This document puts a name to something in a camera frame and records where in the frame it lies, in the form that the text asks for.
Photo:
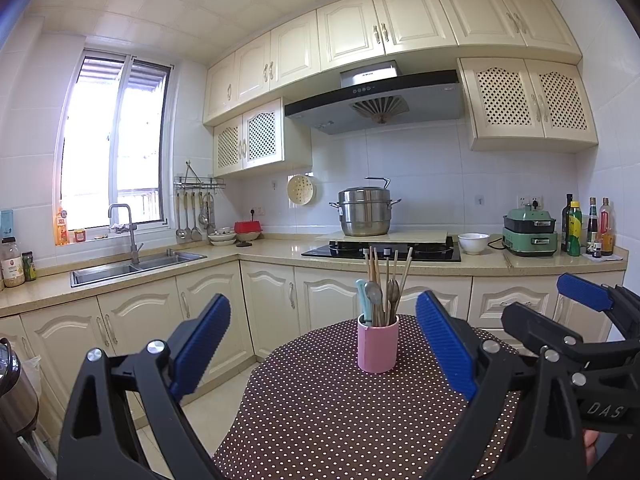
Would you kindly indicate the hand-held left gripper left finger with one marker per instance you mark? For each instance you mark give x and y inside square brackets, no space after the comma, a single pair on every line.
[202,345]

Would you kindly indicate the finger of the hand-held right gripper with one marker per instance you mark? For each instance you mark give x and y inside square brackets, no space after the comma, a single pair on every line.
[530,322]
[585,292]

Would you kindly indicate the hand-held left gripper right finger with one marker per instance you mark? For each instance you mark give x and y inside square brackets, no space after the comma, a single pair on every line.
[445,345]

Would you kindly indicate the pink utensil holder cup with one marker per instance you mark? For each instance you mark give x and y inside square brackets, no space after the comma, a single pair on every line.
[377,350]

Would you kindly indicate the single wooden chopstick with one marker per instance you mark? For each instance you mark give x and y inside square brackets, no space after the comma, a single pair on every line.
[407,262]

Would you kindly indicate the light blue sheathed knife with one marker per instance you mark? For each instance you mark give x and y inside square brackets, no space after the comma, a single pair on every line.
[361,295]

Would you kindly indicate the bundle of wooden chopsticks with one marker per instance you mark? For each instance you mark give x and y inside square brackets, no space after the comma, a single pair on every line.
[374,262]

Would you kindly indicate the person's right hand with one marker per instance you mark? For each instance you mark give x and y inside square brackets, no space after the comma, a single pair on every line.
[590,445]

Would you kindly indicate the small dark bottle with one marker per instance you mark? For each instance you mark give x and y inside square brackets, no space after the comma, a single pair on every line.
[597,251]

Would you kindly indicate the white paper sheet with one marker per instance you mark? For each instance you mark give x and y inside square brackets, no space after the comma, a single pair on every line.
[612,257]

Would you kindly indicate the green yellow bottle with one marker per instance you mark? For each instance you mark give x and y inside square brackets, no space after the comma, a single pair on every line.
[575,232]

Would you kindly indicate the dark sauce bottle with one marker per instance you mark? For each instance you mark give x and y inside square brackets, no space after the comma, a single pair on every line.
[592,225]

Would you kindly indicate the dark oil bottle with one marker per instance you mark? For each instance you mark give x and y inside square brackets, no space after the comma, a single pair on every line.
[566,220]

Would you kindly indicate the green electric cooker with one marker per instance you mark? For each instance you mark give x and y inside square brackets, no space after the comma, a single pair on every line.
[530,237]

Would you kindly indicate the stainless steel sink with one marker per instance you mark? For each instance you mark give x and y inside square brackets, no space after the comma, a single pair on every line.
[160,260]

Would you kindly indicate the white bowl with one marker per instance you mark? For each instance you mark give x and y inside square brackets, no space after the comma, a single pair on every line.
[473,243]

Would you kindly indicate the stacked white dishes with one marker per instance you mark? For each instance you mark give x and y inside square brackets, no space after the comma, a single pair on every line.
[221,237]

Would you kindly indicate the beige board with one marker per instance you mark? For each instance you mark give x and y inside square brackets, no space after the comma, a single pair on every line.
[420,236]

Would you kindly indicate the hanging metal ladle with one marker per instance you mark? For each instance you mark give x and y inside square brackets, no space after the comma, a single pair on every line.
[180,232]
[196,232]

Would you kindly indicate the metal faucet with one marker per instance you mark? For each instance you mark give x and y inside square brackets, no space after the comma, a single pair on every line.
[134,245]

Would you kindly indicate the red container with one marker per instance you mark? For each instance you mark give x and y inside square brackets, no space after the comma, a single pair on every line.
[248,229]

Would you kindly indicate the brown polka dot tablecloth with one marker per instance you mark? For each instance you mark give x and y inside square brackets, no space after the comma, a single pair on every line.
[310,410]

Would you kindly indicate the hanging metal skimmer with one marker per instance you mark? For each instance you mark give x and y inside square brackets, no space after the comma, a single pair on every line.
[203,217]

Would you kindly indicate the black gas stove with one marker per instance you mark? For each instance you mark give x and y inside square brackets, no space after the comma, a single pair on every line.
[345,252]

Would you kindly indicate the stainless steel steamer pot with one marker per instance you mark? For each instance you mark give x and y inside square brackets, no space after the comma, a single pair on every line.
[365,212]

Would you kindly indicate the small jar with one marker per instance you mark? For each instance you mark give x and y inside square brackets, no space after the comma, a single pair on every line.
[80,236]

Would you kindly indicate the clear plastic bag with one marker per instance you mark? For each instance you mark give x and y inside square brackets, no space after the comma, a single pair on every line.
[34,372]

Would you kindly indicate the orange bottle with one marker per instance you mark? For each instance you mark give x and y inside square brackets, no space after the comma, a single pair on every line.
[61,230]

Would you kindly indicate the round cream perforated plate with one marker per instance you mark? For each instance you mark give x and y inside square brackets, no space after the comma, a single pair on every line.
[300,190]

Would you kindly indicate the small green bottle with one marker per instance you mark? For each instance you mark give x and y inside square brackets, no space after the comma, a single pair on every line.
[29,267]

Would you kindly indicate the stainless steel appliance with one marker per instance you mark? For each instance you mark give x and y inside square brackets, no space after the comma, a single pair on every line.
[17,395]

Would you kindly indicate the white label jar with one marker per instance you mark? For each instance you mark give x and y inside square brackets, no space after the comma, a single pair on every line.
[12,265]

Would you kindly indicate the cream lattice door cabinet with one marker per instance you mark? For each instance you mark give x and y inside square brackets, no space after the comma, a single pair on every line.
[505,95]
[260,135]

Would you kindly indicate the sliding window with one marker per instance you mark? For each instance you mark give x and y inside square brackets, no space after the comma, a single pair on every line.
[95,160]

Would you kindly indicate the grey range hood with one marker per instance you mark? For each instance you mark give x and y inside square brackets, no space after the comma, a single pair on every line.
[435,105]

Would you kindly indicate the cream upper cabinets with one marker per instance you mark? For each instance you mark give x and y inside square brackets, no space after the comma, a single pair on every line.
[350,35]

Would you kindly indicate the wall socket with plug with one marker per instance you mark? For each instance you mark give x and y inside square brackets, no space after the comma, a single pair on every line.
[531,201]

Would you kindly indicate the wall utensil rack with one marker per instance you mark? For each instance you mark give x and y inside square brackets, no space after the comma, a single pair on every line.
[200,183]

